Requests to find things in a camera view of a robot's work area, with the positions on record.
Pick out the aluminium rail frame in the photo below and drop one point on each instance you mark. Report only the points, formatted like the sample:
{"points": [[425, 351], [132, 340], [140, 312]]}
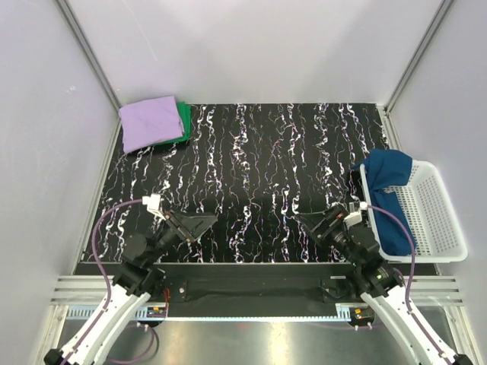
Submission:
{"points": [[86, 289]]}

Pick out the folded green t shirt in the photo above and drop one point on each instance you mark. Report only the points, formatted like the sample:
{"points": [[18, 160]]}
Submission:
{"points": [[184, 111]]}

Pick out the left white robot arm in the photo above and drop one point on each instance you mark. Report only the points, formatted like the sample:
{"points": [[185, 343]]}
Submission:
{"points": [[137, 281]]}

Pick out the white plastic basket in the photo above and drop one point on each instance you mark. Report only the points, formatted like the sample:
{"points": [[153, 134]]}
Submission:
{"points": [[430, 215]]}

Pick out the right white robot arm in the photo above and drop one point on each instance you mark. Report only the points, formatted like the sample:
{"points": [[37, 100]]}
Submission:
{"points": [[377, 283]]}

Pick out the purple t shirt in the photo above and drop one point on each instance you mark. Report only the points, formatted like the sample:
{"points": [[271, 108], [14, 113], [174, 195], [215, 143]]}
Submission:
{"points": [[150, 122]]}

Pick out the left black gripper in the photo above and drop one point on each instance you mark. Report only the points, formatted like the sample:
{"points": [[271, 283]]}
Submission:
{"points": [[195, 226]]}

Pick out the dark blue t shirt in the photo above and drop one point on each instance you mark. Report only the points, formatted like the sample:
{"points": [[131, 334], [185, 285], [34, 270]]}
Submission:
{"points": [[386, 168]]}

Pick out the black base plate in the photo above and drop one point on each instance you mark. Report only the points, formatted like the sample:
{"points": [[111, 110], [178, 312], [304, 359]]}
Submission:
{"points": [[254, 290]]}

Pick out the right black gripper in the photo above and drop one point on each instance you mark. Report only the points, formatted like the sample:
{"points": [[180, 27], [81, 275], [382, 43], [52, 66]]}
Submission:
{"points": [[333, 218]]}

